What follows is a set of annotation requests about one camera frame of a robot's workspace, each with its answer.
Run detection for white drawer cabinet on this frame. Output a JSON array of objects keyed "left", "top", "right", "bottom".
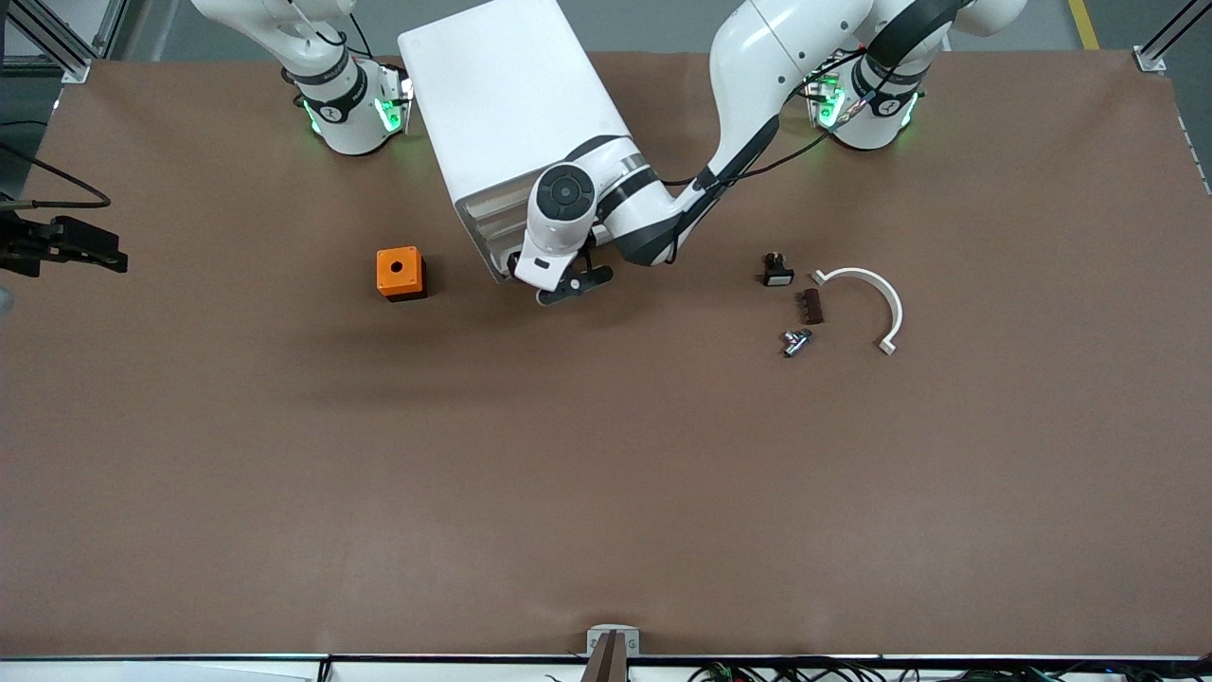
[{"left": 398, "top": 0, "right": 638, "bottom": 285}]

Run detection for large table cover mat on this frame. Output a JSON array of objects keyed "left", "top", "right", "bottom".
[{"left": 0, "top": 47, "right": 1212, "bottom": 659}]

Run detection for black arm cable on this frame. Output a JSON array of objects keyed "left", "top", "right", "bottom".
[
  {"left": 0, "top": 142, "right": 113, "bottom": 209},
  {"left": 658, "top": 114, "right": 844, "bottom": 190}
]

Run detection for brown bar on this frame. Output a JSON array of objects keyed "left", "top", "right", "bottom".
[{"left": 579, "top": 632, "right": 629, "bottom": 682}]

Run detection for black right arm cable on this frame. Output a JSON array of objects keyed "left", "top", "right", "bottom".
[{"left": 0, "top": 142, "right": 113, "bottom": 209}]

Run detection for grey metal bracket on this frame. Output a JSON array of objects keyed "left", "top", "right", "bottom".
[{"left": 586, "top": 624, "right": 641, "bottom": 657}]

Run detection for orange button box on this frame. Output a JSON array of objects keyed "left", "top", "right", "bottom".
[{"left": 376, "top": 246, "right": 428, "bottom": 302}]

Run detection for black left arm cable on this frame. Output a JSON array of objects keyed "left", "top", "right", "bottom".
[{"left": 658, "top": 114, "right": 844, "bottom": 190}]

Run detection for white half ring clamp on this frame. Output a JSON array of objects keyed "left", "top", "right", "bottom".
[{"left": 811, "top": 267, "right": 905, "bottom": 357}]

